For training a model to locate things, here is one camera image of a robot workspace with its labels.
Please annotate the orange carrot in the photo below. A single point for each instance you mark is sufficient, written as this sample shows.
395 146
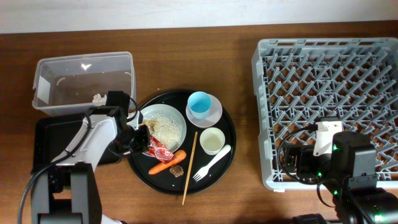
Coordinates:
179 156

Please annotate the white plastic fork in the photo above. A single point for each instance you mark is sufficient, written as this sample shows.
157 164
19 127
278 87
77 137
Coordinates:
204 170

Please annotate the red snack wrapper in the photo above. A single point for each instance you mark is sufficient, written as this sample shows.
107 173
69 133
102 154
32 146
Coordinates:
159 151

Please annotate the white tissue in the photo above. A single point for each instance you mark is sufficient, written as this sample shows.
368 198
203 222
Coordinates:
99 99

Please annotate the grey plate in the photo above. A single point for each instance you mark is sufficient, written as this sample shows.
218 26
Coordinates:
150 111

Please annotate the black rectangular tray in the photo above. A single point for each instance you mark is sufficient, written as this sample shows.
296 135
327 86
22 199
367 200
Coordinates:
70 139

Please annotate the blue plastic cup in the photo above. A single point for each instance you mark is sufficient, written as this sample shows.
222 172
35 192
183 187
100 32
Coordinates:
199 104

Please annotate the brown food scrap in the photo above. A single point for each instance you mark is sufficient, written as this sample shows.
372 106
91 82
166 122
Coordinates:
176 170

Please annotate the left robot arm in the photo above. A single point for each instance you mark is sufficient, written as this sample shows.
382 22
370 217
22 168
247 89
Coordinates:
65 190

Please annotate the white rice pile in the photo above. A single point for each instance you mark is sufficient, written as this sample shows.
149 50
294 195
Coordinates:
169 133

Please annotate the grey dishwasher rack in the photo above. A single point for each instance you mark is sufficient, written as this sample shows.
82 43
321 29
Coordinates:
297 81

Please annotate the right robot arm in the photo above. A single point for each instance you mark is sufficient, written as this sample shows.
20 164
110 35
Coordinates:
348 173

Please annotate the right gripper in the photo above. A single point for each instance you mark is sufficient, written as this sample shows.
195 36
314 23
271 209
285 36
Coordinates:
305 154

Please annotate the small white cup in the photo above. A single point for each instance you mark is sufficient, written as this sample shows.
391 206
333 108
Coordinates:
212 140

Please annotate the white saucer plate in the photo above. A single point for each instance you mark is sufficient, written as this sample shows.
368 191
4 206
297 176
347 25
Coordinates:
216 112

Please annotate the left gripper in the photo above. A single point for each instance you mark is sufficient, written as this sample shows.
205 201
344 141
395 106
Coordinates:
142 145

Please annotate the clear plastic waste bin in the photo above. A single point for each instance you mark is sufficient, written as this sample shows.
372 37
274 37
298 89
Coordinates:
66 85

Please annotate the wooden chopstick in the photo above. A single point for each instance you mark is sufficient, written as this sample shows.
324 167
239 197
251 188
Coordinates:
190 167

